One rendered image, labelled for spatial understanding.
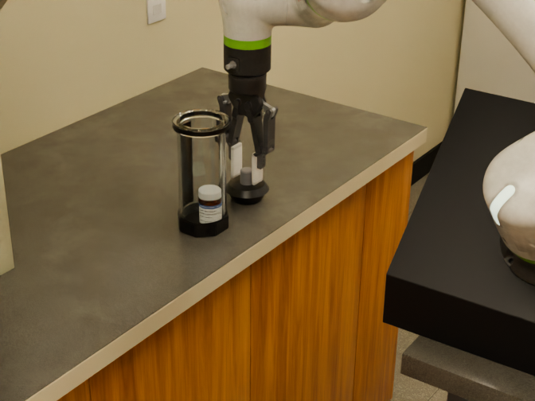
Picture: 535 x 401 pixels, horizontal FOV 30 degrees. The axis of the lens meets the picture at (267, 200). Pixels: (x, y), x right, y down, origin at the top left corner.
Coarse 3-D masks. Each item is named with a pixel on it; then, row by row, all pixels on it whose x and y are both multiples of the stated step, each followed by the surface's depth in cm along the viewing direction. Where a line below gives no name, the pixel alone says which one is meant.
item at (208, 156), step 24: (192, 120) 190; (216, 120) 190; (192, 144) 184; (216, 144) 185; (192, 168) 186; (216, 168) 187; (192, 192) 188; (216, 192) 189; (192, 216) 191; (216, 216) 192
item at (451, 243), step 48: (480, 96) 170; (480, 144) 166; (432, 192) 166; (480, 192) 163; (432, 240) 163; (480, 240) 160; (432, 288) 159; (480, 288) 156; (528, 288) 154; (432, 336) 163; (480, 336) 158; (528, 336) 153
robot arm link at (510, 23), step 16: (480, 0) 142; (496, 0) 140; (512, 0) 138; (528, 0) 138; (496, 16) 141; (512, 16) 139; (528, 16) 138; (512, 32) 140; (528, 32) 138; (528, 48) 139
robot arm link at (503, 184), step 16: (512, 144) 139; (528, 144) 137; (496, 160) 138; (512, 160) 136; (528, 160) 135; (496, 176) 136; (512, 176) 135; (528, 176) 134; (496, 192) 136; (512, 192) 134; (528, 192) 133; (496, 208) 136; (512, 208) 134; (528, 208) 133; (496, 224) 142; (512, 224) 135; (528, 224) 134; (512, 240) 142; (528, 240) 139; (528, 256) 145
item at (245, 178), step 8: (248, 168) 205; (240, 176) 204; (248, 176) 204; (232, 184) 205; (240, 184) 205; (248, 184) 204; (256, 184) 205; (264, 184) 205; (232, 192) 203; (240, 192) 203; (248, 192) 202; (256, 192) 203; (264, 192) 204; (240, 200) 204; (248, 200) 204; (256, 200) 204
